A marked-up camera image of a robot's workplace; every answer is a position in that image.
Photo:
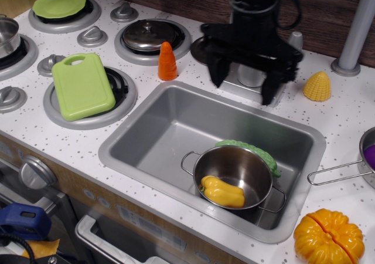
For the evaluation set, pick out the steel pot lid on burner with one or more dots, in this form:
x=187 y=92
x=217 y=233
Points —
x=147 y=35

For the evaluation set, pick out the silver toy faucet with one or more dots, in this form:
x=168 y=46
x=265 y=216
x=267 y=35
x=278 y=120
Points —
x=246 y=82

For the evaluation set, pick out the yellow toy corn piece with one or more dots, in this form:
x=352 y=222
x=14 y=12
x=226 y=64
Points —
x=318 y=87

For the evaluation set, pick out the purple toy vegetable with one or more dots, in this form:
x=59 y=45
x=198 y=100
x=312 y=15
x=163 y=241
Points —
x=369 y=156

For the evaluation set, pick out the grey vertical pole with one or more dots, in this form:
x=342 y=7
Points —
x=347 y=65

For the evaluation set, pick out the grey stove knob left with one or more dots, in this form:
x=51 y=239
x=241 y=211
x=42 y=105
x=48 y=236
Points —
x=45 y=66

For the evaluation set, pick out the yellow cloth piece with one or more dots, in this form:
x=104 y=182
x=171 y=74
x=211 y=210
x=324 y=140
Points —
x=42 y=249

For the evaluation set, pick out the silver oven door handle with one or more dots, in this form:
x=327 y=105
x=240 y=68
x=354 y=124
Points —
x=83 y=231

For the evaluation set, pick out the grey oven dial knob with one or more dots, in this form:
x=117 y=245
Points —
x=35 y=174

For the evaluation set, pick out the orange toy pumpkin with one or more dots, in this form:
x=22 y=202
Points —
x=326 y=236

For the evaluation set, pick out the orange toy carrot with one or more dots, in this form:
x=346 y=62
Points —
x=167 y=68

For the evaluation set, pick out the green plastic cutting board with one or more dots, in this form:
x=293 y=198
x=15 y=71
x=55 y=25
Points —
x=82 y=86

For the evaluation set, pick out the steel pot with handles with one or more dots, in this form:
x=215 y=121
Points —
x=236 y=166

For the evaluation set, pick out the steel pot at left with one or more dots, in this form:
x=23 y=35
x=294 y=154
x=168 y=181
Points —
x=10 y=38

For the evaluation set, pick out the steel saucepan with handle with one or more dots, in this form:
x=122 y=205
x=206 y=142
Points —
x=366 y=140

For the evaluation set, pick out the grey stove knob front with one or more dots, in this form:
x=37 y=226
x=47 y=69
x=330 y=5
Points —
x=12 y=98

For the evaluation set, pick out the green toy corn husk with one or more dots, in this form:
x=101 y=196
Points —
x=261 y=153

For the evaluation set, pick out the grey toy sink basin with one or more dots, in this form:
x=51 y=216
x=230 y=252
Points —
x=180 y=134

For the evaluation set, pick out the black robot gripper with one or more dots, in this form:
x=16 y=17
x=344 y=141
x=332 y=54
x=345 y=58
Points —
x=251 y=39

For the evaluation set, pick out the yellow toy bell pepper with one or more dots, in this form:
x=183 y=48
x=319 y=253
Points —
x=222 y=193

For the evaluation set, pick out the green plastic plate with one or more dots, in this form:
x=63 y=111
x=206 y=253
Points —
x=57 y=9

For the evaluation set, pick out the steel pot lid on counter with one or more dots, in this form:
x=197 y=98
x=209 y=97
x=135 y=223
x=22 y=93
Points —
x=198 y=50

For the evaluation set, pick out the grey stove knob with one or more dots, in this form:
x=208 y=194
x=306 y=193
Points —
x=124 y=13
x=12 y=98
x=45 y=66
x=92 y=37

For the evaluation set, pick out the grey stove knob middle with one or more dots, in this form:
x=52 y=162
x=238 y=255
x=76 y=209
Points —
x=92 y=37

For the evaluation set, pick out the blue clamp tool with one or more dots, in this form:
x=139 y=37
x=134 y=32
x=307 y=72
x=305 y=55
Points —
x=26 y=221

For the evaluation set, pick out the grey stove knob back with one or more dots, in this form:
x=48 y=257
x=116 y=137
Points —
x=124 y=13

